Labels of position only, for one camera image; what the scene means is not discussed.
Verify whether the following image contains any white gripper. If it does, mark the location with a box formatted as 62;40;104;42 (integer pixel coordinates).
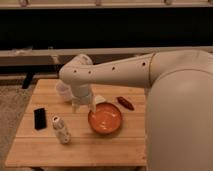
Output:
70;84;96;113

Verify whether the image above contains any white bottle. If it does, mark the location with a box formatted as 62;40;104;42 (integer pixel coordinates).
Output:
52;116;71;144

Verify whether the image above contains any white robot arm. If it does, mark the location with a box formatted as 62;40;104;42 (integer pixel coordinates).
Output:
59;50;213;171

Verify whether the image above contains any orange bowl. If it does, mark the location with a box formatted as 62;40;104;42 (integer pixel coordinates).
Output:
88;102;123;135

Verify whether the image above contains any dark red chili pepper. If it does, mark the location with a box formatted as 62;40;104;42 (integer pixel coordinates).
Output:
117;96;134;110

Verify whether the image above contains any wooden table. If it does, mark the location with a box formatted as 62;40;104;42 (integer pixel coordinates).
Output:
5;79;146;167

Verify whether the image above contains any black rectangular box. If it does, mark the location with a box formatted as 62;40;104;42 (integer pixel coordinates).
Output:
34;108;47;130

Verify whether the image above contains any long metal rail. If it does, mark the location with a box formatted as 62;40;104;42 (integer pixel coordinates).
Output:
0;46;213;66

